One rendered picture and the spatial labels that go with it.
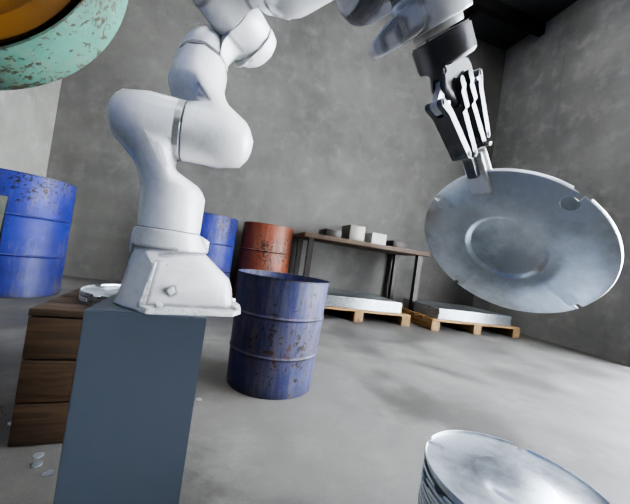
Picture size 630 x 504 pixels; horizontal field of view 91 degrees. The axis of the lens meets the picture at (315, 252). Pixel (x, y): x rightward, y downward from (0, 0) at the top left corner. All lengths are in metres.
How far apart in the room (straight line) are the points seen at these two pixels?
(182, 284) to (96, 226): 3.67
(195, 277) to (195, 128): 0.27
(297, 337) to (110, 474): 0.79
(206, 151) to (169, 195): 0.11
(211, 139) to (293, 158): 3.62
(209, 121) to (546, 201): 0.55
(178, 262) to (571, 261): 0.63
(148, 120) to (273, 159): 3.57
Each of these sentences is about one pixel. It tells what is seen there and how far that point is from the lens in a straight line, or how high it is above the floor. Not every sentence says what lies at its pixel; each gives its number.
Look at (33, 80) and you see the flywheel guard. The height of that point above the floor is 0.98.
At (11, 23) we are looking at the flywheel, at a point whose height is 1.08.
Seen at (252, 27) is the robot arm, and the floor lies 1.06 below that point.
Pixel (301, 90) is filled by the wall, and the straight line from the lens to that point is 4.56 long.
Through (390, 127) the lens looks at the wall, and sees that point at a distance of 4.86.
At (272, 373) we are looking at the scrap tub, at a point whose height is 0.11.
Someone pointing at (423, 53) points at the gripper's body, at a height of 0.86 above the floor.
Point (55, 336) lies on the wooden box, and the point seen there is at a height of 0.28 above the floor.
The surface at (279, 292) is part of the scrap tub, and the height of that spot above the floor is 0.43.
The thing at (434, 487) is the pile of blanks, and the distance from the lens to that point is 0.68.
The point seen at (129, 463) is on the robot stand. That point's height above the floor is 0.21.
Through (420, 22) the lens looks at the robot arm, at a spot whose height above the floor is 0.87.
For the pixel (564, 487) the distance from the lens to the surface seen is 0.80.
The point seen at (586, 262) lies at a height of 0.63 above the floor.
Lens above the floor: 0.58
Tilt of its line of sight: 1 degrees up
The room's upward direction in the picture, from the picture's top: 8 degrees clockwise
